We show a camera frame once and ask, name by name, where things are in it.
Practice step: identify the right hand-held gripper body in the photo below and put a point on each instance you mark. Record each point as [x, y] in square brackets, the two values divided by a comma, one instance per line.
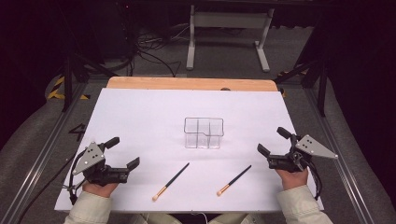
[311, 147]

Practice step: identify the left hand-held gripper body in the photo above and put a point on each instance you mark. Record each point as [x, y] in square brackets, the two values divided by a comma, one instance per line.
[90, 157]

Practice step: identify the black gold makeup brush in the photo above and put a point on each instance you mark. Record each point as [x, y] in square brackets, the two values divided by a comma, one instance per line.
[235, 179]
[171, 181]

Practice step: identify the clear plastic organizer box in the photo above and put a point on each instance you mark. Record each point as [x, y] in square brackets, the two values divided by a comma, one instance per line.
[204, 132]

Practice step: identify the person's left hand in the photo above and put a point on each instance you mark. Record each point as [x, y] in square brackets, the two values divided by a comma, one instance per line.
[99, 190]

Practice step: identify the person's right hand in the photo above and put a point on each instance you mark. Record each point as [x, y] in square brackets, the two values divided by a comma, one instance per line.
[294, 180]

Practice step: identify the white table mat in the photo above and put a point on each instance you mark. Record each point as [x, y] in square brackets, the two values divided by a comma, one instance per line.
[140, 124]

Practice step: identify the black metal stand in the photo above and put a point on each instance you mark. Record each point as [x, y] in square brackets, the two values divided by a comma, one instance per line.
[322, 90]
[67, 81]

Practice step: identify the person's left leg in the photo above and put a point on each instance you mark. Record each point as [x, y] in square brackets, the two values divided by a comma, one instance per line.
[158, 219]

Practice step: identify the person's leg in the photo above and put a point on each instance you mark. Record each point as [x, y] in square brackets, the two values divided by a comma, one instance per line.
[236, 218]
[158, 219]

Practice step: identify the person's right leg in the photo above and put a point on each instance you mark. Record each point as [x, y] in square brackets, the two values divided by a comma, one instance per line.
[236, 218]

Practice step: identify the yellow black hazard tape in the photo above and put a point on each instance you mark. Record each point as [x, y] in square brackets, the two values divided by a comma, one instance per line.
[57, 90]

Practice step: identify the white metal stand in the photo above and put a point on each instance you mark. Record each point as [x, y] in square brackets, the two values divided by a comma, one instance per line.
[230, 20]

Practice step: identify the aluminium rail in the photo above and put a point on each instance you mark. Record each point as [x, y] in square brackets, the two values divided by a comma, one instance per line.
[339, 152]
[40, 158]

